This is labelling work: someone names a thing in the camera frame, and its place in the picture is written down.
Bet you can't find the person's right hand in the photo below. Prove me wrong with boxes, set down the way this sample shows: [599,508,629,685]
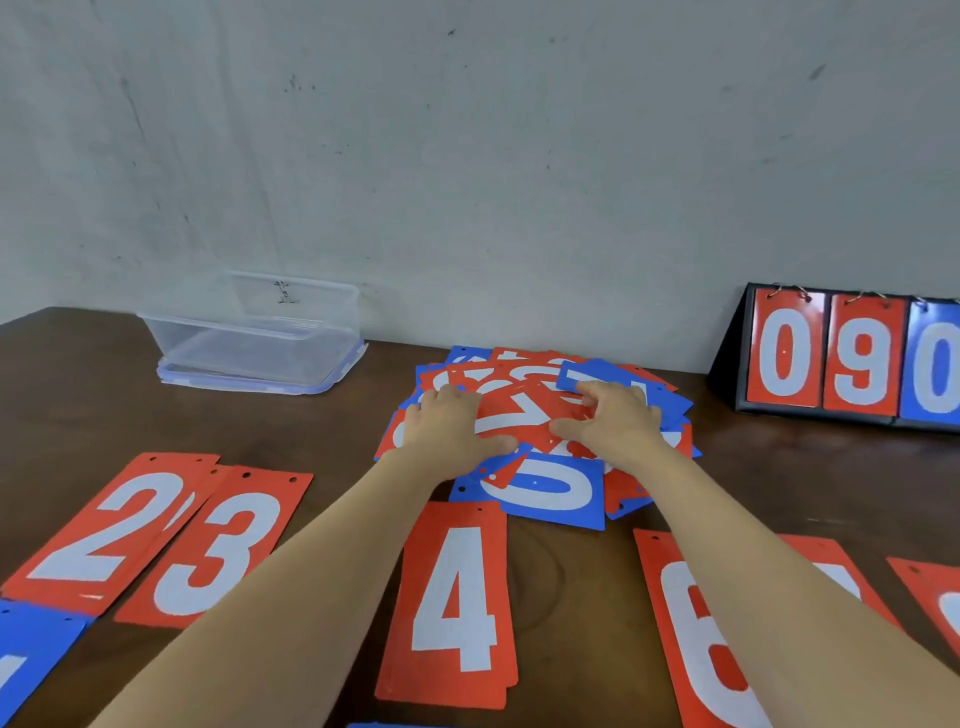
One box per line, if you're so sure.
[549,380,668,461]

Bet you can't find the person's right forearm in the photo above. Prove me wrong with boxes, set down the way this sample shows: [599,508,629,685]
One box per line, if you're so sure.
[600,437,960,728]

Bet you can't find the clear lid with blue rim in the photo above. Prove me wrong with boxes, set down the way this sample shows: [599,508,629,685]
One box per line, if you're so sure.
[156,340,369,397]

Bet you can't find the pile of number cards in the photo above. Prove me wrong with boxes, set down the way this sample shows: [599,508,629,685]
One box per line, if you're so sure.
[373,346,704,533]

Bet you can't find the clear plastic container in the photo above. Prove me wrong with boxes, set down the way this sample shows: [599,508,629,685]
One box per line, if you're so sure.
[138,270,362,388]

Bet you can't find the person's left forearm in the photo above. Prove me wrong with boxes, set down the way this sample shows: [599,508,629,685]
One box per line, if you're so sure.
[88,448,469,728]

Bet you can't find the red number card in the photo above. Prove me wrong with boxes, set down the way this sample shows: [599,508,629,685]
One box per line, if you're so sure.
[114,465,315,630]
[745,288,827,409]
[0,452,222,618]
[633,528,775,728]
[778,534,903,633]
[375,501,520,711]
[822,294,911,419]
[474,381,601,453]

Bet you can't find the black scoreboard stand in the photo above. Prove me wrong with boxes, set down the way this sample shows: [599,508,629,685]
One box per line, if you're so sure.
[708,282,960,435]

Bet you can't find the person's left hand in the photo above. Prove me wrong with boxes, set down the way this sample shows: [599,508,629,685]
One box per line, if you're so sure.
[402,384,519,485]

